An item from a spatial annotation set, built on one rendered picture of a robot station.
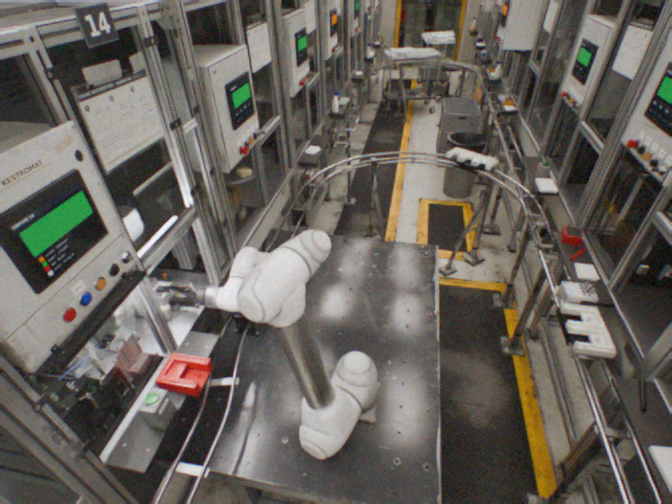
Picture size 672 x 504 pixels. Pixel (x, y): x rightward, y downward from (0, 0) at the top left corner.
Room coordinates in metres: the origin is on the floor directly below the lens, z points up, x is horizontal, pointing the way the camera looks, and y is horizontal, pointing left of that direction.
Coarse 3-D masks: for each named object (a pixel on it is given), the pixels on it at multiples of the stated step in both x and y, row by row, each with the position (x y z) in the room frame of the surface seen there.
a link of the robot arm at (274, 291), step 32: (288, 256) 0.81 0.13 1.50; (256, 288) 0.70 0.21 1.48; (288, 288) 0.73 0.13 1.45; (256, 320) 0.67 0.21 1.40; (288, 320) 0.70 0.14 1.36; (288, 352) 0.70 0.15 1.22; (320, 384) 0.68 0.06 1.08; (320, 416) 0.64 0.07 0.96; (352, 416) 0.68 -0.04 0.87; (320, 448) 0.58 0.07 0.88
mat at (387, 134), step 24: (384, 96) 7.23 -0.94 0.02; (384, 120) 5.99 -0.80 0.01; (408, 120) 5.98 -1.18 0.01; (384, 144) 5.06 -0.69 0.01; (360, 168) 4.34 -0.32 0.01; (384, 168) 4.32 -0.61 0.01; (360, 192) 3.75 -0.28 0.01; (384, 192) 3.73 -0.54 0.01; (360, 216) 3.26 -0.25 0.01; (384, 216) 3.25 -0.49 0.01
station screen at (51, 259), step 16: (64, 192) 0.82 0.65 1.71; (80, 192) 0.85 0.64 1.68; (48, 208) 0.76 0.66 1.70; (16, 224) 0.68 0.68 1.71; (32, 224) 0.71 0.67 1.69; (80, 224) 0.81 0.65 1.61; (96, 224) 0.86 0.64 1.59; (64, 240) 0.76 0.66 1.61; (80, 240) 0.79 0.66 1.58; (32, 256) 0.67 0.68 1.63; (48, 256) 0.70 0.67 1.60; (64, 256) 0.74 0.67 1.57; (48, 272) 0.68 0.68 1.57
